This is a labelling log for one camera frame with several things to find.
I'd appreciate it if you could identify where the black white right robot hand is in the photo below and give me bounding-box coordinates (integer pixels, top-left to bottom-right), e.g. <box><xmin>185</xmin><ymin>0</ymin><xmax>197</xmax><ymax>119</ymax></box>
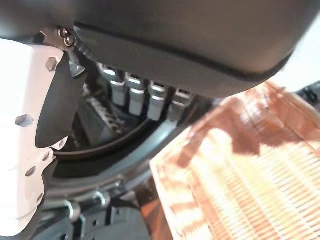
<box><xmin>0</xmin><ymin>0</ymin><xmax>320</xmax><ymax>237</ymax></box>

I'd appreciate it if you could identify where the grey front-load washing machine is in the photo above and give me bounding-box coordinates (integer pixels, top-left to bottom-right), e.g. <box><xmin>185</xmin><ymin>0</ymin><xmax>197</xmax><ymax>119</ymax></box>
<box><xmin>42</xmin><ymin>62</ymin><xmax>218</xmax><ymax>201</ymax></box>

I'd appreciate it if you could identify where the rectangular wicker laundry basket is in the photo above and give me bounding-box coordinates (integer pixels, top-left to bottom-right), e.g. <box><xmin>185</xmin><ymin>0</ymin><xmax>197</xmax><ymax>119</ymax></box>
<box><xmin>149</xmin><ymin>81</ymin><xmax>320</xmax><ymax>240</ymax></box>

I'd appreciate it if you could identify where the glossy brown wooden stool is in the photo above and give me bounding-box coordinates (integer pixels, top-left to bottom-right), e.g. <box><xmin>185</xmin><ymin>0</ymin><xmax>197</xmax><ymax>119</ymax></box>
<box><xmin>136</xmin><ymin>178</ymin><xmax>176</xmax><ymax>240</ymax></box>

